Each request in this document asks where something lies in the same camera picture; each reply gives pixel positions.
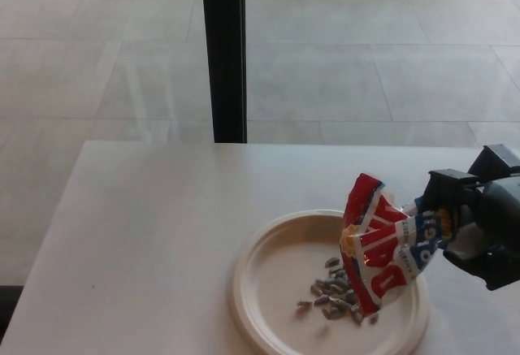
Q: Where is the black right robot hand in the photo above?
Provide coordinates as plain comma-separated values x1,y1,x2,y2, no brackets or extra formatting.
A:
414,143,520,292

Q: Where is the red blue sunflower seed bag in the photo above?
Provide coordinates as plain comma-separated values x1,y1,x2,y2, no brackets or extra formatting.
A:
339,172,462,316

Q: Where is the pile of sunflower seeds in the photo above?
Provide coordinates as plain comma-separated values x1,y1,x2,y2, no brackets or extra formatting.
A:
296,257,381,326

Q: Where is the white round paper plate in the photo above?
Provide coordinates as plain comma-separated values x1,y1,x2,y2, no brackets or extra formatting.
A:
227,208,431,355

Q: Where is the black vertical window frame post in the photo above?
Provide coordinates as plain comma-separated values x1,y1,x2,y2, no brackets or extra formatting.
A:
201,0,248,145

